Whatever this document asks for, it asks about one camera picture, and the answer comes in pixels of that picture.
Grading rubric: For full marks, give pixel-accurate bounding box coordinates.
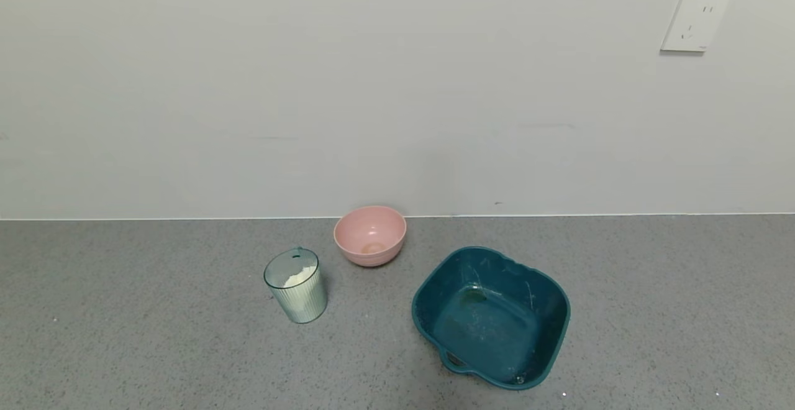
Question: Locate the white powder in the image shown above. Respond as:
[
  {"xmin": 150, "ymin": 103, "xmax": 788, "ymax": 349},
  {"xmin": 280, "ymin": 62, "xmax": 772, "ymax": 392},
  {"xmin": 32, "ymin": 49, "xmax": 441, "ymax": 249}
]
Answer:
[{"xmin": 275, "ymin": 264, "xmax": 327, "ymax": 324}]

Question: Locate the ribbed clear green cup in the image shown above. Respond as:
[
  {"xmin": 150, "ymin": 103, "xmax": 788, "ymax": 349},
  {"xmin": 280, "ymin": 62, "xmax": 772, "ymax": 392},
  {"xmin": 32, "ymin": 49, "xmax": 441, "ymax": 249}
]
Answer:
[{"xmin": 263, "ymin": 247, "xmax": 329, "ymax": 325}]

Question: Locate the pink bowl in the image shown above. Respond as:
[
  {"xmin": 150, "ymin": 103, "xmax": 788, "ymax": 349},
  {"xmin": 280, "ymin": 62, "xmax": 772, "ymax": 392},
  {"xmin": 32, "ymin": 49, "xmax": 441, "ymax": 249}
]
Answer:
[{"xmin": 333, "ymin": 205, "xmax": 408, "ymax": 268}]

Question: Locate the teal square plastic basin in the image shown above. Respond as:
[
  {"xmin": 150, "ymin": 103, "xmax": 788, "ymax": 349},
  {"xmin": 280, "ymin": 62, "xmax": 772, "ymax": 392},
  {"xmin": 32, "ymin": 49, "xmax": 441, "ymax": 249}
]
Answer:
[{"xmin": 411, "ymin": 246, "xmax": 572, "ymax": 392}]

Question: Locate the white wall power outlet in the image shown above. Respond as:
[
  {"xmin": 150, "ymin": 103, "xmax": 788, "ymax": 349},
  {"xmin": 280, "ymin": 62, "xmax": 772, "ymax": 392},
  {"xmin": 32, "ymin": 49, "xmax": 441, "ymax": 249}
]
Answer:
[{"xmin": 660, "ymin": 0, "xmax": 731, "ymax": 54}]

